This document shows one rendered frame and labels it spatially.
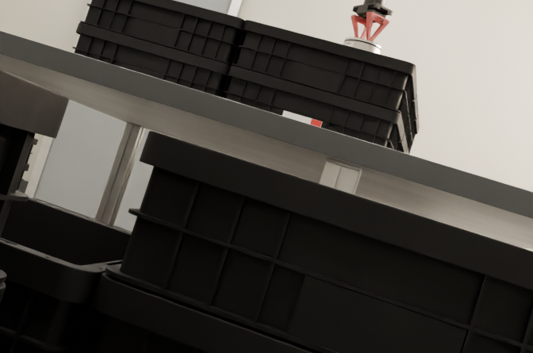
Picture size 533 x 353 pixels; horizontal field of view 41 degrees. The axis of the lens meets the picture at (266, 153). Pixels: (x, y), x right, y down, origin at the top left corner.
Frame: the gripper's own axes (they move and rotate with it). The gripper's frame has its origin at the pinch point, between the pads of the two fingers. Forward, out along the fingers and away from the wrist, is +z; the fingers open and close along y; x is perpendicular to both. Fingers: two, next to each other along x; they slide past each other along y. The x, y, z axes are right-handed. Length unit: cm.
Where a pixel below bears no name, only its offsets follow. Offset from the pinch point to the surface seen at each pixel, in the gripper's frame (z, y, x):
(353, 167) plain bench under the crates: 40, 62, -37
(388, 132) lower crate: 27.8, 36.9, -12.6
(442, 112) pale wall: -41, -199, 211
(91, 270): 58, 107, -90
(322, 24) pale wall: -80, -258, 138
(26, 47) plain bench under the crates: 35, 28, -87
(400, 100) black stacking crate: 20.2, 35.8, -11.0
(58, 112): 48, 118, -98
